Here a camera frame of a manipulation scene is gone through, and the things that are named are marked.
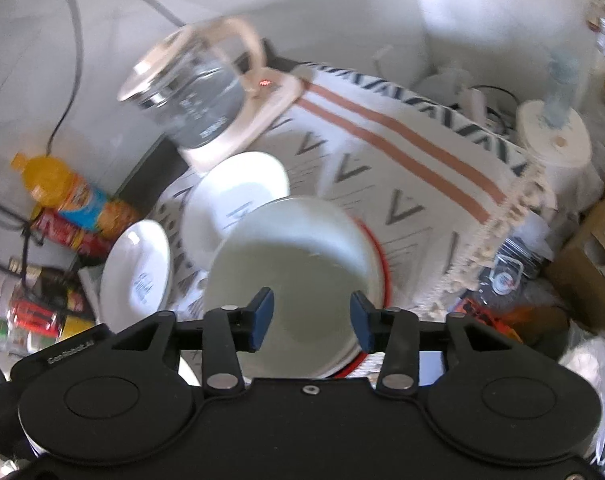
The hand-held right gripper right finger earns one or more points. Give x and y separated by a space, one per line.
362 320

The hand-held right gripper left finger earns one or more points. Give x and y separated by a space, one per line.
262 317

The black bowl with red rim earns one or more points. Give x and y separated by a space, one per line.
382 280

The clear plastic package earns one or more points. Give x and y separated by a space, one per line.
507 270

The patterned fringed tablecloth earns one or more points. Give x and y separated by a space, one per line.
382 160

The red drink can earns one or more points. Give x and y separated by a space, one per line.
92 245
50 225

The cream kettle base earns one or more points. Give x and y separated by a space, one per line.
262 110

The soy sauce bottle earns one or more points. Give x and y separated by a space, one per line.
52 285

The white plastic bag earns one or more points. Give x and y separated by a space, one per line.
587 365

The orange juice bottle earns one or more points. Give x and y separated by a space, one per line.
67 190

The cardboard box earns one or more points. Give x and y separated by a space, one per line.
592 260

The glass electric kettle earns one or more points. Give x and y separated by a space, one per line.
192 85

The white round appliance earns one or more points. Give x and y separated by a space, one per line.
552 150

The pale blue bottle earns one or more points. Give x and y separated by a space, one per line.
560 85

